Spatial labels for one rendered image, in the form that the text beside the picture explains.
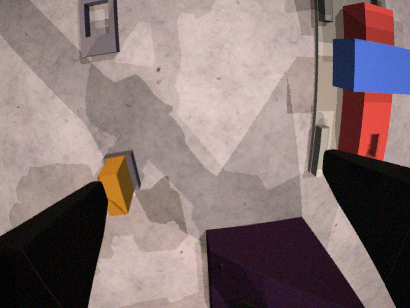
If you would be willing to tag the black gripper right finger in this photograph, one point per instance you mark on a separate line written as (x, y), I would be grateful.
(375, 197)

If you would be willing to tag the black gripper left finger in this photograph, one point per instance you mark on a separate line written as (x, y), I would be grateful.
(50, 260)

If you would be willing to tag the orange rectangular block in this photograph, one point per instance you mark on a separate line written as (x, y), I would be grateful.
(115, 177)

